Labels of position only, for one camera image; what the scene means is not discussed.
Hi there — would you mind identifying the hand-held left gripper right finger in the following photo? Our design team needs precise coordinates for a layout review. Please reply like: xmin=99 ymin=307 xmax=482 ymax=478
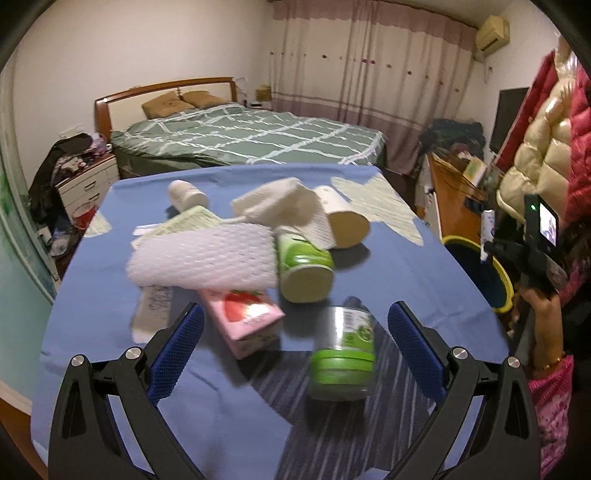
xmin=387 ymin=301 xmax=541 ymax=480

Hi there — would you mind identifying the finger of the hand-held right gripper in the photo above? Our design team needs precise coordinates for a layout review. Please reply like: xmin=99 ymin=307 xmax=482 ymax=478
xmin=480 ymin=239 xmax=511 ymax=263

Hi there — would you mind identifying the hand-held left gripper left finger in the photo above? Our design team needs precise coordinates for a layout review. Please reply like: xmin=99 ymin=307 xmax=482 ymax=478
xmin=48 ymin=302 xmax=206 ymax=480

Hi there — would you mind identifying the blue bin with yellow rim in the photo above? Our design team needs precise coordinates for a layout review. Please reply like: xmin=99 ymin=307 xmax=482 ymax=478
xmin=441 ymin=234 xmax=513 ymax=315

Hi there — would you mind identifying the pink strawberry drink carton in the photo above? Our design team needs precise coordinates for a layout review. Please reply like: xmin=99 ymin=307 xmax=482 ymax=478
xmin=198 ymin=288 xmax=284 ymax=361

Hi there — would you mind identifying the glass jar with green lid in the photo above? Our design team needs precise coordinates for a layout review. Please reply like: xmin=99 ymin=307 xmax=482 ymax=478
xmin=308 ymin=295 xmax=377 ymax=401

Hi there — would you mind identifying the white foam net sleeve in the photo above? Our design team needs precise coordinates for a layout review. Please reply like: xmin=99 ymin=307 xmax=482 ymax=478
xmin=127 ymin=223 xmax=278 ymax=291

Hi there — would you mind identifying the pale green printed box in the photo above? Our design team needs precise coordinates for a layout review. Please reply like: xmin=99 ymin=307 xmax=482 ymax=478
xmin=152 ymin=205 xmax=222 ymax=236

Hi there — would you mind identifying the green labelled paper can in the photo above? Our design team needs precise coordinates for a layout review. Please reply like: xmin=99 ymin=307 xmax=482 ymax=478
xmin=276 ymin=232 xmax=335 ymax=304

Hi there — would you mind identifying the cream paper cup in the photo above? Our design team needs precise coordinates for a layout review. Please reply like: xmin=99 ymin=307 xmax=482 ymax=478
xmin=314 ymin=185 xmax=371 ymax=250

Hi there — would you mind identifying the white paper towel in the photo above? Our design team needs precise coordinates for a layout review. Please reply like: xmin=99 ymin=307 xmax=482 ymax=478
xmin=231 ymin=176 xmax=338 ymax=250

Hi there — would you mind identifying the person's right forearm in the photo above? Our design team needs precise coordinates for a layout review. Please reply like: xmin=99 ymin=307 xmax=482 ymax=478
xmin=529 ymin=353 xmax=577 ymax=478

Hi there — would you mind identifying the person's right hand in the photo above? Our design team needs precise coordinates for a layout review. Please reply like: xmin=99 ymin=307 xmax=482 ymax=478
xmin=519 ymin=287 xmax=563 ymax=367

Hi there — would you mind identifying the wooden side desk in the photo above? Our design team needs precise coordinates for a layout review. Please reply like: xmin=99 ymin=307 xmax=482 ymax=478
xmin=425 ymin=152 xmax=492 ymax=241

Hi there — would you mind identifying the blue patterned tablecloth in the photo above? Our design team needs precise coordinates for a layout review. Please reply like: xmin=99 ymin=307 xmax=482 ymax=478
xmin=30 ymin=164 xmax=513 ymax=480

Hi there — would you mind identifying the green picture box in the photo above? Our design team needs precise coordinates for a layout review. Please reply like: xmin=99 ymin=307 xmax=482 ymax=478
xmin=462 ymin=157 xmax=486 ymax=184

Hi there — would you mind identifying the cream puffer jacket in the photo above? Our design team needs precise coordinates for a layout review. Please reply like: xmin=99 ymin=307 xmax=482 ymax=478
xmin=496 ymin=44 xmax=578 ymax=222

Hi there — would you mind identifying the pink puffer jacket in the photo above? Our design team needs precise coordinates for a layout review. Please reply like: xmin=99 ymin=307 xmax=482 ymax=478
xmin=558 ymin=65 xmax=591 ymax=287

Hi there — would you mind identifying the heap of dark clothing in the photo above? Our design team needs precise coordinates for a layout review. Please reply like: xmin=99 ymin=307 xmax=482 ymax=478
xmin=418 ymin=117 xmax=485 ymax=162

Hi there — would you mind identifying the black television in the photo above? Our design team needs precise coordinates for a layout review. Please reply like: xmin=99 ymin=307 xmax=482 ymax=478
xmin=489 ymin=87 xmax=531 ymax=153

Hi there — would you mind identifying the white pill bottle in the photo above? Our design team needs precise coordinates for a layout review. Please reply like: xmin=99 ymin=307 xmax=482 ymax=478
xmin=167 ymin=180 xmax=209 ymax=214

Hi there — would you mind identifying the red bag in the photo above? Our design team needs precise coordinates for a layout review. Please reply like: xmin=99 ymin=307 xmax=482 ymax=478
xmin=74 ymin=205 xmax=99 ymax=230

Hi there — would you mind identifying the red hanging cloth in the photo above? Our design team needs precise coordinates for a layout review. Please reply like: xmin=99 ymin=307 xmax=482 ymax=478
xmin=485 ymin=48 xmax=561 ymax=176

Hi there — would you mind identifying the white nightstand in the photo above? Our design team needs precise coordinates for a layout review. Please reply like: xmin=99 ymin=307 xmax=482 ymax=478
xmin=54 ymin=152 xmax=122 ymax=213

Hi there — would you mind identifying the cream air conditioner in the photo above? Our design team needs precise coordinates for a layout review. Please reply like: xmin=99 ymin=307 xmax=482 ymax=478
xmin=475 ymin=15 xmax=511 ymax=51

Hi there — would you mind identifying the striped pink curtain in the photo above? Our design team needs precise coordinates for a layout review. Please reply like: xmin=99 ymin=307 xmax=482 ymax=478
xmin=270 ymin=0 xmax=476 ymax=174

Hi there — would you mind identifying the pile of dark clothes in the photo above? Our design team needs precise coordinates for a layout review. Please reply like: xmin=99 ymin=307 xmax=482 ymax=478
xmin=28 ymin=134 xmax=112 ymax=222

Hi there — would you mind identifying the green plaid quilt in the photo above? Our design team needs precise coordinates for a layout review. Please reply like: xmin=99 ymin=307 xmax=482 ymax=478
xmin=108 ymin=104 xmax=389 ymax=181

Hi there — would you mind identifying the brown pillow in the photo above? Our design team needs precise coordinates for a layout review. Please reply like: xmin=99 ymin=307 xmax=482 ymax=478
xmin=182 ymin=91 xmax=229 ymax=110
xmin=141 ymin=91 xmax=195 ymax=118

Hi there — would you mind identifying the wooden bed headboard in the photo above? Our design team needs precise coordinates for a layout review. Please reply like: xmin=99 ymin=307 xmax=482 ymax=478
xmin=95 ymin=77 xmax=236 ymax=141

